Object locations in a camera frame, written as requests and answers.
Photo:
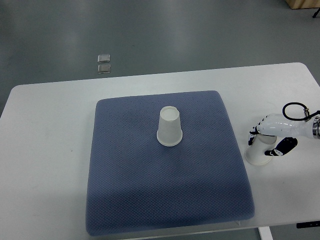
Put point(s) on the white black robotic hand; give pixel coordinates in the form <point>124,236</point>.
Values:
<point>279,126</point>

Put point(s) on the white table leg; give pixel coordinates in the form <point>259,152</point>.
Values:
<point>265,233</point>

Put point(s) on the wooden furniture corner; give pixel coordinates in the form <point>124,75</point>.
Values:
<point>303,4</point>

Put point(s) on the blue grey fabric cushion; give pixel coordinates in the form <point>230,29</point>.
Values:
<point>137,184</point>

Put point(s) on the upper metal floor plate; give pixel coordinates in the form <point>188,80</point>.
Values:
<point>104,58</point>

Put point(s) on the white paper cup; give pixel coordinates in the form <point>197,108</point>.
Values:
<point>169,131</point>
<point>255,153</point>

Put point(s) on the black table control panel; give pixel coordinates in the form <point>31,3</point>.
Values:
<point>310,224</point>

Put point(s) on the black stand foot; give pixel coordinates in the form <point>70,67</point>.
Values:
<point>316,13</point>

